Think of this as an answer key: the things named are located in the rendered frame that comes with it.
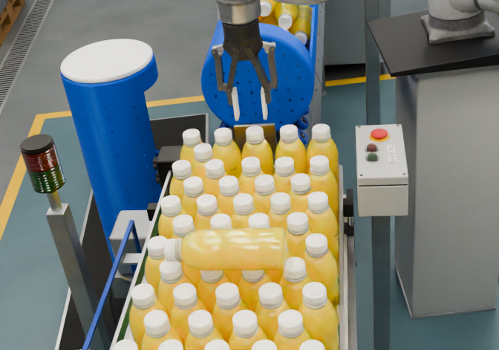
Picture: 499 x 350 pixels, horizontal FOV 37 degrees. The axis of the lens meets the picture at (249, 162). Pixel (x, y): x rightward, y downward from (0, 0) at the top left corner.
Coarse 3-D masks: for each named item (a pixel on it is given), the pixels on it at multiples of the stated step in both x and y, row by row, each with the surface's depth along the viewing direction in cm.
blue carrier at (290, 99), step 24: (264, 24) 181; (312, 24) 203; (288, 48) 178; (312, 48) 190; (240, 72) 182; (288, 72) 181; (312, 72) 182; (216, 96) 188; (240, 96) 186; (288, 96) 185; (312, 96) 185; (240, 120) 190; (264, 120) 190; (288, 120) 189
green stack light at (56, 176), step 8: (56, 168) 141; (32, 176) 141; (40, 176) 140; (48, 176) 141; (56, 176) 142; (64, 176) 145; (32, 184) 143; (40, 184) 141; (48, 184) 142; (56, 184) 143; (40, 192) 143; (48, 192) 142
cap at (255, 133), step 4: (248, 128) 166; (252, 128) 165; (256, 128) 165; (260, 128) 165; (248, 132) 164; (252, 132) 164; (256, 132) 164; (260, 132) 164; (248, 136) 164; (252, 136) 163; (256, 136) 163; (260, 136) 164; (252, 140) 164; (256, 140) 164
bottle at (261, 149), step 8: (248, 144) 166; (256, 144) 165; (264, 144) 165; (248, 152) 165; (256, 152) 165; (264, 152) 165; (272, 152) 168; (264, 160) 166; (272, 160) 168; (264, 168) 166; (272, 168) 168; (272, 176) 169
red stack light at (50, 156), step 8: (48, 152) 139; (56, 152) 142; (24, 160) 140; (32, 160) 138; (40, 160) 138; (48, 160) 139; (56, 160) 141; (32, 168) 139; (40, 168) 139; (48, 168) 140
